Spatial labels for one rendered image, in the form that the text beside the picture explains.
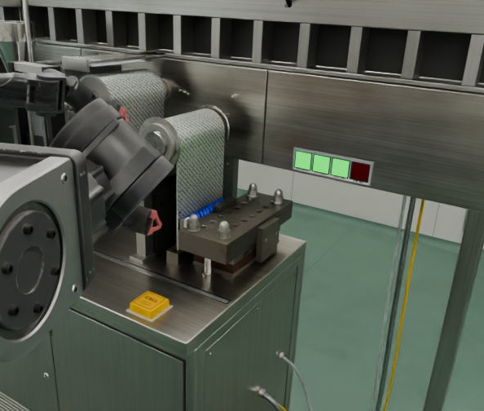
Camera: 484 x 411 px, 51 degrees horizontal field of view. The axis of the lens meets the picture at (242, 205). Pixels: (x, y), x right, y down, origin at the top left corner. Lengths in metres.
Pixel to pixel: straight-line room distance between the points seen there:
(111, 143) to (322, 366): 2.20
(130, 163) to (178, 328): 0.79
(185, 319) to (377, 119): 0.74
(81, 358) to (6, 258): 1.24
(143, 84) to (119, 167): 1.15
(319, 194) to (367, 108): 2.80
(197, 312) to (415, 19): 0.92
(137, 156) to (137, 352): 0.93
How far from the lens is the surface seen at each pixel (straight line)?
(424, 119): 1.43
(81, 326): 1.50
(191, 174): 1.47
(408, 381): 2.64
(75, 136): 0.51
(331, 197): 4.19
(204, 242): 1.37
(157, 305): 1.28
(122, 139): 0.51
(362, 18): 1.46
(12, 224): 0.34
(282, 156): 1.59
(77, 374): 1.63
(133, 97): 1.59
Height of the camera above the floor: 1.62
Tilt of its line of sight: 22 degrees down
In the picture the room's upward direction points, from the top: 3 degrees clockwise
